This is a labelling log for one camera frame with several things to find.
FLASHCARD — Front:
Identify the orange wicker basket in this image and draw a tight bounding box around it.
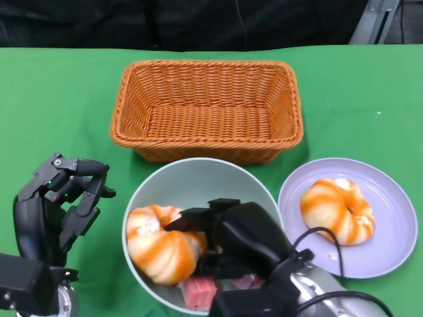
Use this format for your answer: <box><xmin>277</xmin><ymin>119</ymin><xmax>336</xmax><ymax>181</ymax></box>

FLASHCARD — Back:
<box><xmin>110</xmin><ymin>59</ymin><xmax>304</xmax><ymax>165</ymax></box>

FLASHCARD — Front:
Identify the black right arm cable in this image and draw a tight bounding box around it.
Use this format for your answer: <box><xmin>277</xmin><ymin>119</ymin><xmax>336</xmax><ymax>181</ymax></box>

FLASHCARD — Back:
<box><xmin>292</xmin><ymin>227</ymin><xmax>394</xmax><ymax>317</ymax></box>

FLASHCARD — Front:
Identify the grey metal stand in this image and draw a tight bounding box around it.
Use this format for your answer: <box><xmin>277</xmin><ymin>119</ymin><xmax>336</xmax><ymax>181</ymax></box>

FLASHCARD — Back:
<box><xmin>348</xmin><ymin>0</ymin><xmax>397</xmax><ymax>45</ymax></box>

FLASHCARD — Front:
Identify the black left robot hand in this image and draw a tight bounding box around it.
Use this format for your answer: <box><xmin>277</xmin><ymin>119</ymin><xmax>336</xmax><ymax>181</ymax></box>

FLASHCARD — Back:
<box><xmin>13</xmin><ymin>152</ymin><xmax>117</xmax><ymax>268</ymax></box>

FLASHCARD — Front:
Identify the lavender plate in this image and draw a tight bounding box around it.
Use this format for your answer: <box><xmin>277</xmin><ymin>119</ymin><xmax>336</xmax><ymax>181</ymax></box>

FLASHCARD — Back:
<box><xmin>277</xmin><ymin>157</ymin><xmax>416</xmax><ymax>280</ymax></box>

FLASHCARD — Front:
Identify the pink cake slice with cherry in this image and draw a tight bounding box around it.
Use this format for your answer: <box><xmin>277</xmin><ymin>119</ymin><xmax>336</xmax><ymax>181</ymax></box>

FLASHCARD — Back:
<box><xmin>231</xmin><ymin>273</ymin><xmax>260</xmax><ymax>291</ymax></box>

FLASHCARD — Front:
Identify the black backdrop curtain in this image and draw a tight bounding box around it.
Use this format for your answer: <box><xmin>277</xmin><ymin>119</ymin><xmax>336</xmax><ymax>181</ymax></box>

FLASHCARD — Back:
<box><xmin>0</xmin><ymin>0</ymin><xmax>423</xmax><ymax>53</ymax></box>

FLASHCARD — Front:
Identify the pale green bowl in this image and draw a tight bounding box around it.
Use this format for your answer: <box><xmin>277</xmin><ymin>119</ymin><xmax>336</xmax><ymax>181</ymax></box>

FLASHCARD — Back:
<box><xmin>121</xmin><ymin>157</ymin><xmax>282</xmax><ymax>313</ymax></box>

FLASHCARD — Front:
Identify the salmon pink cake slice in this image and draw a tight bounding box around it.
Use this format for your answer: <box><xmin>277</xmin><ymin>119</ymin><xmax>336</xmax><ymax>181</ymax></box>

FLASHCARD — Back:
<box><xmin>180</xmin><ymin>276</ymin><xmax>218</xmax><ymax>308</ymax></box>

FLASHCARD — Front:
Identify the green tablecloth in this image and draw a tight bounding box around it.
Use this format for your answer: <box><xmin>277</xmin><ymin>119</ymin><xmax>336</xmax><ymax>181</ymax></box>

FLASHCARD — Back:
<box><xmin>0</xmin><ymin>44</ymin><xmax>423</xmax><ymax>317</ymax></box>

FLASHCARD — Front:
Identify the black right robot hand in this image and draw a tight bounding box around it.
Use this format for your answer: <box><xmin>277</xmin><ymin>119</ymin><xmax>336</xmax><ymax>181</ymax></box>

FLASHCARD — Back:
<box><xmin>163</xmin><ymin>197</ymin><xmax>293</xmax><ymax>281</ymax></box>

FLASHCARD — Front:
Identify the orange striped bread roll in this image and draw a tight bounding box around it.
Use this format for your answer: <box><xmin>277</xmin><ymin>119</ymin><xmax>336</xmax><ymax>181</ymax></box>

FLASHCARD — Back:
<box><xmin>299</xmin><ymin>178</ymin><xmax>376</xmax><ymax>247</ymax></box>
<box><xmin>126</xmin><ymin>204</ymin><xmax>208</xmax><ymax>287</ymax></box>

